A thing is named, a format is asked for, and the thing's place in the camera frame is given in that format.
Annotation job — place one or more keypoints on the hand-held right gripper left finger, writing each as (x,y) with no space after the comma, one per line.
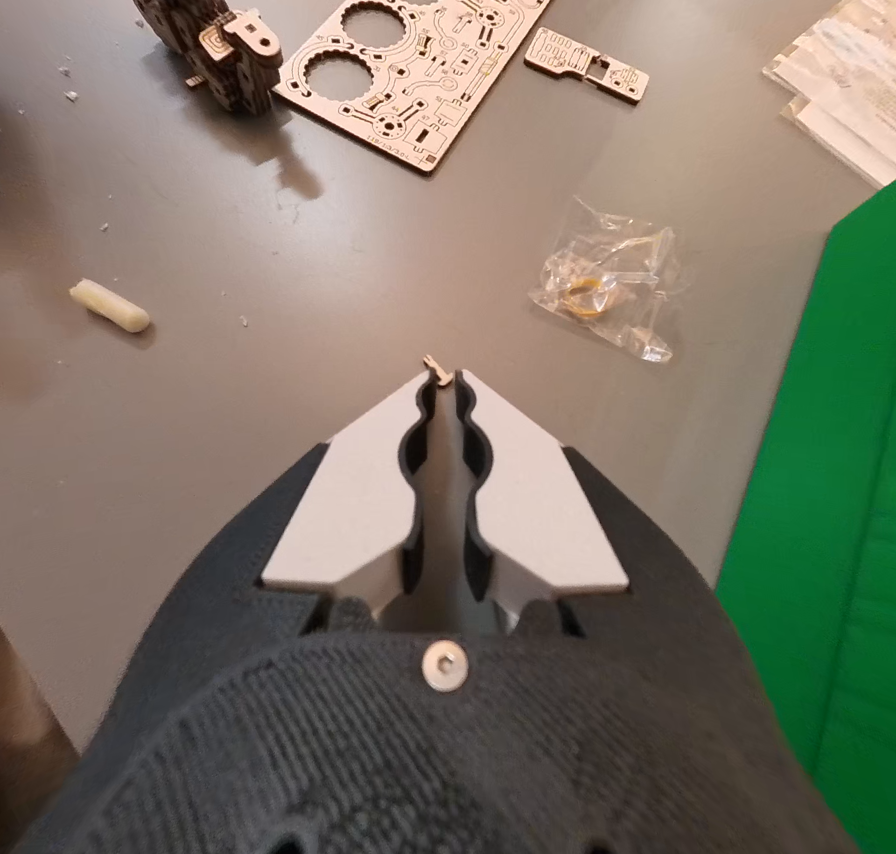
(336,518)

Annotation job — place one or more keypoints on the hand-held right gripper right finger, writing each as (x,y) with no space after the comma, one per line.
(546,518)

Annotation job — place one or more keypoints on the small wooden pin piece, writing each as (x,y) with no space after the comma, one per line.
(439,372)

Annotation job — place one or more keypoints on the brown wooden model vehicle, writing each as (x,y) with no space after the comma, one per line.
(231,63)

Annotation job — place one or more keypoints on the grey desk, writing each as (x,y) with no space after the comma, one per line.
(280,273)

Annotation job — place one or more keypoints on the yellow rubber band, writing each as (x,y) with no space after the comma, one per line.
(570,301)

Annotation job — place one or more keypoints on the clear plastic bag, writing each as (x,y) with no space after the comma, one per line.
(616,266)

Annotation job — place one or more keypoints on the green plastic bin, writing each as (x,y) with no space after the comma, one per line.
(819,483)

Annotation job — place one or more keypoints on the white wax stick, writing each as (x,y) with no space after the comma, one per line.
(108,306)

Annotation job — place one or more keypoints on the wooden sheet with round holes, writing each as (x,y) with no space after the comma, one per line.
(483,63)

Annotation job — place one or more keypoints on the small wooden sheet fragment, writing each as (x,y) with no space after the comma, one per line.
(560,52)

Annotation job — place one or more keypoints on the printed instruction leaflet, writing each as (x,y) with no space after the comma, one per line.
(847,98)

